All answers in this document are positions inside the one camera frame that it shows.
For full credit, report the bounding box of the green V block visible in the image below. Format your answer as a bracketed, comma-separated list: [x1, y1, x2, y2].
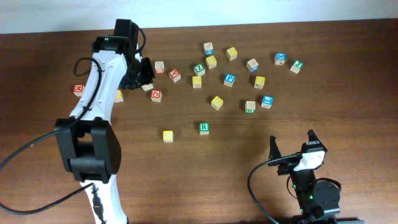
[141, 83, 154, 91]

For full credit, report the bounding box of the blue I block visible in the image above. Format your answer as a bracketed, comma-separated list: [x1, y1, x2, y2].
[261, 95, 274, 109]

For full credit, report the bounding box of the green J block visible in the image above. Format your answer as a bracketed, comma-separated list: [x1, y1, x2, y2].
[290, 60, 304, 74]

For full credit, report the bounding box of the wooden block blue D side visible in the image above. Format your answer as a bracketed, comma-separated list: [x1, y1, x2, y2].
[246, 58, 259, 73]

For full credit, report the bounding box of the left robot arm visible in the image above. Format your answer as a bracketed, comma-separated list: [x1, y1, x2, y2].
[55, 19, 155, 223]

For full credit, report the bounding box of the yellow C block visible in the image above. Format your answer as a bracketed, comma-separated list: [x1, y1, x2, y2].
[162, 130, 174, 142]

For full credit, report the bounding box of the green Z block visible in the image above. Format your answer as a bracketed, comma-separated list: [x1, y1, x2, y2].
[193, 63, 205, 76]

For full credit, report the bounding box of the yellow block right of pair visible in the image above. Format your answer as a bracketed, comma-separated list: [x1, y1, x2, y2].
[114, 90, 124, 103]

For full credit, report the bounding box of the red O block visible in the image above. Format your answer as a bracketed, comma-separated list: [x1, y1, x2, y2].
[150, 90, 162, 103]

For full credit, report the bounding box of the yellow block near Z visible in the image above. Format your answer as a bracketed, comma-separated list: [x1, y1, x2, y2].
[205, 55, 217, 69]

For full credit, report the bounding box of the red A block tilted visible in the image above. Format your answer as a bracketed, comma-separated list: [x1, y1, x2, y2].
[169, 69, 181, 83]

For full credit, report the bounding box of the blue X block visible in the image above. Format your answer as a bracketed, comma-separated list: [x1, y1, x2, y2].
[274, 52, 287, 65]

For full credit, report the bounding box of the yellow block below Z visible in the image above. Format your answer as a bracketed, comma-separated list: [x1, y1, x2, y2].
[192, 76, 202, 88]

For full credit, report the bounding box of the blue P block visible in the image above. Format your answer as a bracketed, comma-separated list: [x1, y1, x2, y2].
[224, 73, 236, 87]

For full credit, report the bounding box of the yellow block centre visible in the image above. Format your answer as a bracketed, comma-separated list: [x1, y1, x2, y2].
[211, 96, 224, 110]

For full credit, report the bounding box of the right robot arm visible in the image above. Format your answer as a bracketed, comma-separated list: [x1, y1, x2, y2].
[269, 129, 364, 223]

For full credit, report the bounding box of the red I side block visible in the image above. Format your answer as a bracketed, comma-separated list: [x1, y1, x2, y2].
[154, 61, 165, 73]

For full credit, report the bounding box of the red M block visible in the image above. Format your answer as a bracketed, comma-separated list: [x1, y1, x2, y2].
[73, 85, 85, 97]

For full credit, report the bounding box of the wooden block green R side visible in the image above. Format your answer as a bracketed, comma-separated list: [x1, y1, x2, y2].
[245, 101, 256, 114]

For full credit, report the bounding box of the yellow block top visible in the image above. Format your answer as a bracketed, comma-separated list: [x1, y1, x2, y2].
[226, 47, 238, 60]

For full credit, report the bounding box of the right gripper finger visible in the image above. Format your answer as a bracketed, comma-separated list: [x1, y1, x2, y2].
[306, 129, 325, 152]
[269, 136, 282, 161]

